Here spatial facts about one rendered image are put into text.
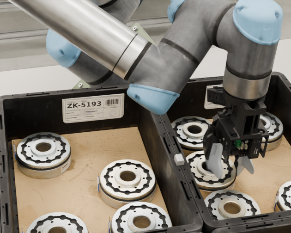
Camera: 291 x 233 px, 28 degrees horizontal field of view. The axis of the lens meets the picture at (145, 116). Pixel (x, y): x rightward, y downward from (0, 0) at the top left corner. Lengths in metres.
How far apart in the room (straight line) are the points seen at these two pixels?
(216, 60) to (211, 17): 0.80
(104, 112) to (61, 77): 0.45
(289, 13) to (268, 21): 2.81
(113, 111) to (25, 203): 0.27
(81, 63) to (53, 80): 0.32
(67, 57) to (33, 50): 1.83
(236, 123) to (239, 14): 0.19
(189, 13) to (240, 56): 0.11
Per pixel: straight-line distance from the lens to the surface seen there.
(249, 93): 0.94
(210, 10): 0.93
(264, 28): 0.88
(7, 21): 3.39
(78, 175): 1.11
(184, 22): 0.94
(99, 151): 1.16
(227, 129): 0.99
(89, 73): 1.32
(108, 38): 0.92
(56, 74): 1.62
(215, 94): 1.04
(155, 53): 0.93
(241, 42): 0.90
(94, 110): 1.18
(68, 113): 1.17
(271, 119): 1.25
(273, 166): 1.18
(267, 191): 1.12
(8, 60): 3.03
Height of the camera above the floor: 1.59
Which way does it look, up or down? 37 degrees down
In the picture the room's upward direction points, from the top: 4 degrees clockwise
